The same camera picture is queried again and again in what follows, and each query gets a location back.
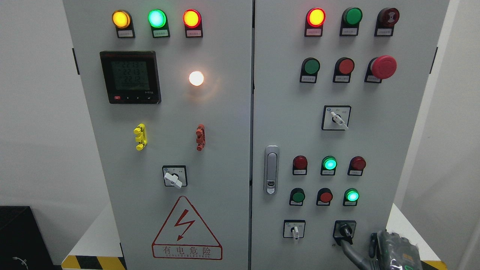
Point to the black rotary knob switch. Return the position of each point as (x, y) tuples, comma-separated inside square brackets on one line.
[(344, 231)]

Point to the grey electrical cabinet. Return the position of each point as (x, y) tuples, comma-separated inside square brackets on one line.
[(250, 55)]

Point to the red terminal connector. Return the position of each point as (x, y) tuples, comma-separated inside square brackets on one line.
[(200, 137)]

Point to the dark red indicator light left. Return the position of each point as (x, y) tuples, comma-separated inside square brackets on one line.
[(299, 166)]

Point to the dark red indicator light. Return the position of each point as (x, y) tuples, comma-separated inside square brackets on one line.
[(299, 166), (356, 166)]

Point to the white glowing indicator light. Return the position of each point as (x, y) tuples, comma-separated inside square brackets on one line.
[(196, 78)]

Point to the lit green indicator light middle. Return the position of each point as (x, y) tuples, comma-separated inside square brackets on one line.
[(329, 164)]

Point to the green push button second row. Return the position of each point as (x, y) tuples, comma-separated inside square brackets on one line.
[(309, 70)]

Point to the yellow terminal connector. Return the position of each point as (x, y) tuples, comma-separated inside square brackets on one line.
[(140, 132)]

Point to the red push button lower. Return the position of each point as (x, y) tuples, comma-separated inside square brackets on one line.
[(324, 197)]

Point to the red electric hazard sticker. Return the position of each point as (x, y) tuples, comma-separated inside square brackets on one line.
[(185, 235)]

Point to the dark red indicator light right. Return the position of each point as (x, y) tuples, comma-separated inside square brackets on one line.
[(356, 166)]

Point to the black digital power meter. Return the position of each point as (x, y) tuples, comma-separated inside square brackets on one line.
[(131, 77)]

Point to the red push button second row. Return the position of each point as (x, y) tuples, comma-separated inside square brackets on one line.
[(343, 70)]

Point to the red ringed indicator light left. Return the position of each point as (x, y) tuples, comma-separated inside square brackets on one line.
[(192, 24)]

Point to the red ringed indicator light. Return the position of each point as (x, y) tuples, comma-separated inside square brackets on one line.
[(314, 22), (192, 24)]

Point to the lit green push button lower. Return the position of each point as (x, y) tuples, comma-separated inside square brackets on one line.
[(350, 197)]

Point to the red ringed indicator light right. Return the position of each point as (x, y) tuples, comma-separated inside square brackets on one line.
[(314, 22)]

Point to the green indicator light top left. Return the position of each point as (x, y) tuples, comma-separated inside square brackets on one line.
[(159, 24)]

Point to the red emergency stop button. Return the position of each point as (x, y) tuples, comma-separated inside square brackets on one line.
[(379, 68)]

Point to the green push button top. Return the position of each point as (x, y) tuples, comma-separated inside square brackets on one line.
[(350, 21)]

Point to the yellow indicator light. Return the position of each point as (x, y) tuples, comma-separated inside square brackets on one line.
[(123, 24)]

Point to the dark red buzzer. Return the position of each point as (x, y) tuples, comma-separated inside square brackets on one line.
[(386, 20)]

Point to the silver door latch handle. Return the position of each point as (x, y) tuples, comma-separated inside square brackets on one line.
[(271, 156)]

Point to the white rotary switch left door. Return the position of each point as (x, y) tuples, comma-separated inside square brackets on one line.
[(175, 176)]

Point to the white rotary switch upper right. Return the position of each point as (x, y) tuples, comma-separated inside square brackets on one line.
[(336, 117)]

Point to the white rotary switch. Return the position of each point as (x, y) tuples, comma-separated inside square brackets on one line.
[(336, 117), (294, 229)]

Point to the white rotary switch lower right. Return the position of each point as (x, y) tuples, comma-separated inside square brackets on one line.
[(294, 229)]

